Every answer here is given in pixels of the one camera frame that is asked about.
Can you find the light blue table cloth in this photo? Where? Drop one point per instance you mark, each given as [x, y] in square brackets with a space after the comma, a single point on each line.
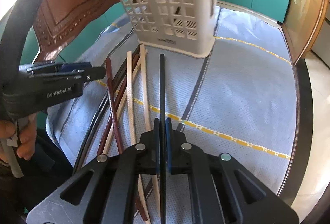
[241, 100]

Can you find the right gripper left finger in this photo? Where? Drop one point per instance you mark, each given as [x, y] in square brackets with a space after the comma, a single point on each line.
[150, 160]

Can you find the black chopstick on cloth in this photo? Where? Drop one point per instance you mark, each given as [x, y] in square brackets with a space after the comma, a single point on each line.
[91, 132]

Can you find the dark brown chopstick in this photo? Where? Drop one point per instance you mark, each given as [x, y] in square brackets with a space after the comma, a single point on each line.
[119, 84]

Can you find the left hand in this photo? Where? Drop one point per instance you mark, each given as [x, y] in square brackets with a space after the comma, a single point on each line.
[27, 136]

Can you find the black chopstick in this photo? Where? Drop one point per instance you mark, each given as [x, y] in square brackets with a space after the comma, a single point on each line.
[91, 132]
[162, 143]

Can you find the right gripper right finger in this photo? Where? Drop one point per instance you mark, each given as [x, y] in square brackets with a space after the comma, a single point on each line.
[176, 161]

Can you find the dark red chopstick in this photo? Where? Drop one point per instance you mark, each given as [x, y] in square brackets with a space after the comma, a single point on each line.
[112, 106]

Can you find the wooden cabinet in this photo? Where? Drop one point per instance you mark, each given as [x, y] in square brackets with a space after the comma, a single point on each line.
[302, 25]

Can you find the white chopstick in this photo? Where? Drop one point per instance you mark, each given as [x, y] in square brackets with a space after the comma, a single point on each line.
[122, 116]

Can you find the beige chopstick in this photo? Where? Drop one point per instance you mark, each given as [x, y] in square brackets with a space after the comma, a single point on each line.
[147, 118]

